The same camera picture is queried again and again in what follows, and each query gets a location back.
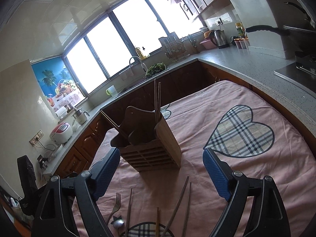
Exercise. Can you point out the brown chopstick in holder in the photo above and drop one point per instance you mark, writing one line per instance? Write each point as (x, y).
(115, 126)

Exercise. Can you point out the white electric pot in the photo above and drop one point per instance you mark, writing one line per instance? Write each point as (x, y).
(80, 116)

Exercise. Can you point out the dish drying rack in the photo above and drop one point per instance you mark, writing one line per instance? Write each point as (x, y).
(174, 47)

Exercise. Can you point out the white red rice cooker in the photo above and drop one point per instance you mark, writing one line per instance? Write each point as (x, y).
(61, 133)

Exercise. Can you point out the black wok pan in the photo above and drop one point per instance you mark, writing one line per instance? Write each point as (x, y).
(304, 38)

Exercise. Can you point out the gas stove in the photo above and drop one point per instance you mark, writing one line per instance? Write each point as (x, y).
(301, 72)

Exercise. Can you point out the silver metal spoon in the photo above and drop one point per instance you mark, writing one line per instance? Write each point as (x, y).
(117, 225)

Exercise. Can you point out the fruit poster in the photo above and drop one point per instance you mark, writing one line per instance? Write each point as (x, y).
(57, 83)

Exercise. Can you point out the dark chopstick in holder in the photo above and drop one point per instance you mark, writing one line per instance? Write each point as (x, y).
(155, 100)

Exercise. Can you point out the steel electric kettle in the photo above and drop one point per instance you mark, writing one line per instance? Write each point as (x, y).
(219, 39)

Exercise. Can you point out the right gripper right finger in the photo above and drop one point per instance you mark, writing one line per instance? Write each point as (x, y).
(268, 216)

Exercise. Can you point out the silver metal fork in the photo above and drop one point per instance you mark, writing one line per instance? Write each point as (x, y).
(116, 207)

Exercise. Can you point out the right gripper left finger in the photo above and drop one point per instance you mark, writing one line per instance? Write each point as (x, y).
(54, 215)

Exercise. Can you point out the steel kitchen faucet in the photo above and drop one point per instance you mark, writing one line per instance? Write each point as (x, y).
(136, 60)

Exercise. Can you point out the pink plaid-heart tablecloth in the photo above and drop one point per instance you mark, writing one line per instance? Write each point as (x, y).
(246, 133)

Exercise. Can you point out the green vegetables in sink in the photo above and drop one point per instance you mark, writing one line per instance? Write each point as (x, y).
(155, 69)

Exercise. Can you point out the wooden lower cabinets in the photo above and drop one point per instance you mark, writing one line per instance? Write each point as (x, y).
(80, 150)

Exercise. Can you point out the yellow seasoning bottle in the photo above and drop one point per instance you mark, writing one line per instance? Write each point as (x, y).
(240, 30)

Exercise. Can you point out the wooden utensil holder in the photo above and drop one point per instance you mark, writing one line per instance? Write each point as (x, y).
(145, 143)

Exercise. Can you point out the pink storage box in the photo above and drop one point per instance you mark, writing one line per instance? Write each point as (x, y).
(208, 44)

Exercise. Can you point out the dark metal chopstick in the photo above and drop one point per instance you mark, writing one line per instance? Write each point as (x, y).
(169, 223)

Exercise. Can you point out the light wooden chopstick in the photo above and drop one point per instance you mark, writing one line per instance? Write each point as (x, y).
(128, 214)
(157, 227)

